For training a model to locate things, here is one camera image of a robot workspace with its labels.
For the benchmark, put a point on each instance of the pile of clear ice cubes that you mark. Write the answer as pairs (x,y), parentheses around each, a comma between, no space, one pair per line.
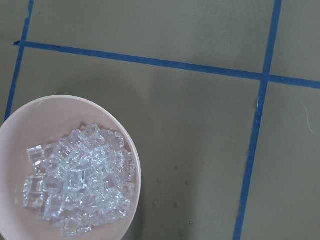
(81,182)

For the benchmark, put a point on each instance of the pink bowl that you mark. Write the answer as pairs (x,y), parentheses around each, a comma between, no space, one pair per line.
(46,120)

